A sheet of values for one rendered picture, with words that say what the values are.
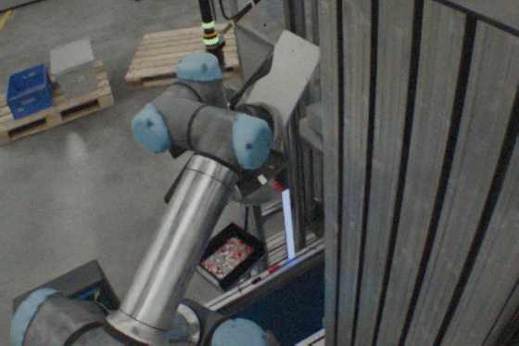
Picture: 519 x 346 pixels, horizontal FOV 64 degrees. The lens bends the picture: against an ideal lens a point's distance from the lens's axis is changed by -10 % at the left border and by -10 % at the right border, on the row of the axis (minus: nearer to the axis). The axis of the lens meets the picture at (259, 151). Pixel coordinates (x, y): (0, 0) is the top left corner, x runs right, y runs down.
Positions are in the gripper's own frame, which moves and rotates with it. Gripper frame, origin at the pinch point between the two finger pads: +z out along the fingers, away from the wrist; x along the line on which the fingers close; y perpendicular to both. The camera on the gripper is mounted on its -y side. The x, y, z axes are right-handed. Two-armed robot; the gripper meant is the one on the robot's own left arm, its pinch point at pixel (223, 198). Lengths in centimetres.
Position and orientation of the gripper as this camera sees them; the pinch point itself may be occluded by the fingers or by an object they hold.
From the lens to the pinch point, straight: 101.1
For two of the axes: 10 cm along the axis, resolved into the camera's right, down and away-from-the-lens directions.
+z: 1.1, 7.7, 6.3
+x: 8.3, -4.2, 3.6
